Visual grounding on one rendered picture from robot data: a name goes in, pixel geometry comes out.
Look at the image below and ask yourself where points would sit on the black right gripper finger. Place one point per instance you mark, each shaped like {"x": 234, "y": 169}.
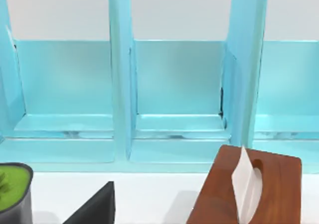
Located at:
{"x": 101, "y": 207}

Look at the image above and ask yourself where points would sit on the dark grey plant pot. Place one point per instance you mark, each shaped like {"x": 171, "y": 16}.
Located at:
{"x": 25, "y": 204}

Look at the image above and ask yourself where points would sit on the light blue rack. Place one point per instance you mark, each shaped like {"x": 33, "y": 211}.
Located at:
{"x": 74, "y": 84}

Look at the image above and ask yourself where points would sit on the white tissue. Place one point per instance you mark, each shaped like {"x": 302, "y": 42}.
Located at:
{"x": 246, "y": 184}

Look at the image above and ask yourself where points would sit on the brown wooden tissue box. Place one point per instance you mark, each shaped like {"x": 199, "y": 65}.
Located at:
{"x": 274, "y": 184}

